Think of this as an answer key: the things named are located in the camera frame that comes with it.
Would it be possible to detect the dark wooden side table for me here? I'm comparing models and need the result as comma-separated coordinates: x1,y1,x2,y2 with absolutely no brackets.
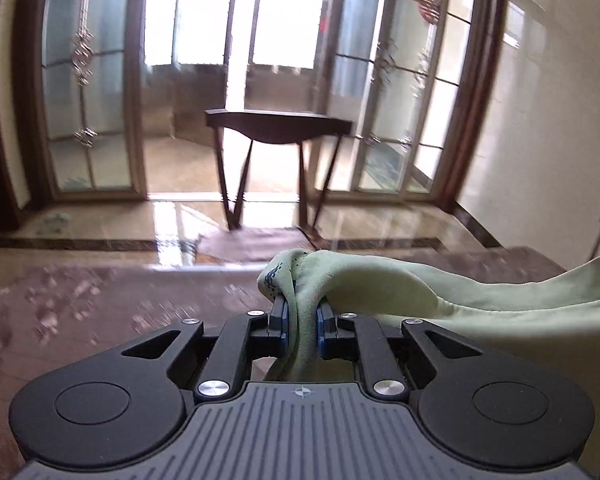
205,107,354,232

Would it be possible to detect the red paper door decoration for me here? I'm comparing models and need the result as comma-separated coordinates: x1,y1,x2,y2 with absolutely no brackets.
419,0,444,24

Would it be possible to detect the light green t-shirt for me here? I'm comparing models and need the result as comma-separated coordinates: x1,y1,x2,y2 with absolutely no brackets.
257,247,600,411

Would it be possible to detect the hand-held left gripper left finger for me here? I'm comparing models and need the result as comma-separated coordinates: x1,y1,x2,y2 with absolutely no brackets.
120,294,289,403

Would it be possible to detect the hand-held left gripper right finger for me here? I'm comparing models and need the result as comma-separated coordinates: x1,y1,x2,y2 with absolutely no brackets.
316,300,486,403

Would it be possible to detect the glass panel door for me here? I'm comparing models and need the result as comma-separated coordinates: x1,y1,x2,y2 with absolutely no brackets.
40,0,148,198
330,0,481,196

